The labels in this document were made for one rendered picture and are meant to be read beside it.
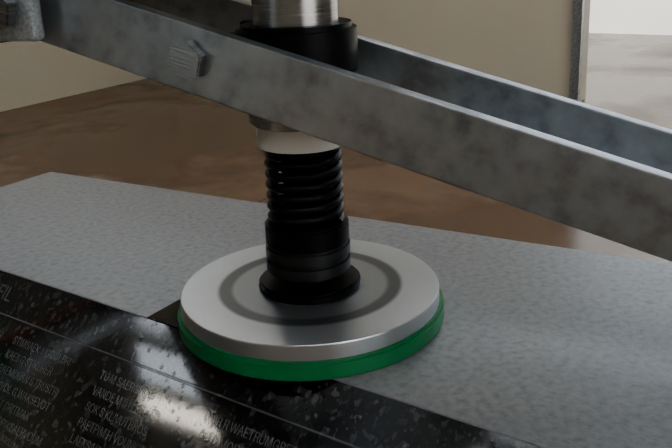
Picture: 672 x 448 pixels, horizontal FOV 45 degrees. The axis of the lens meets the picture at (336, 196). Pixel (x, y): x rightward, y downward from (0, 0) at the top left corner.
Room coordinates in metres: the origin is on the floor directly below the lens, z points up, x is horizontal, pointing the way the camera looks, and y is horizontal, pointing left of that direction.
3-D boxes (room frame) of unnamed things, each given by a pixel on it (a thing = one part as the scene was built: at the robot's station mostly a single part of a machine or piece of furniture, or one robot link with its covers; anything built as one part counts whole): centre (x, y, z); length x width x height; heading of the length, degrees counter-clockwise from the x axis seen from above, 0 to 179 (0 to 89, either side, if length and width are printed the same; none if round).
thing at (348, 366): (0.62, 0.02, 0.86); 0.22 x 0.22 x 0.04
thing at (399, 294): (0.62, 0.02, 0.87); 0.21 x 0.21 x 0.01
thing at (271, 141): (0.62, 0.02, 1.01); 0.07 x 0.07 x 0.04
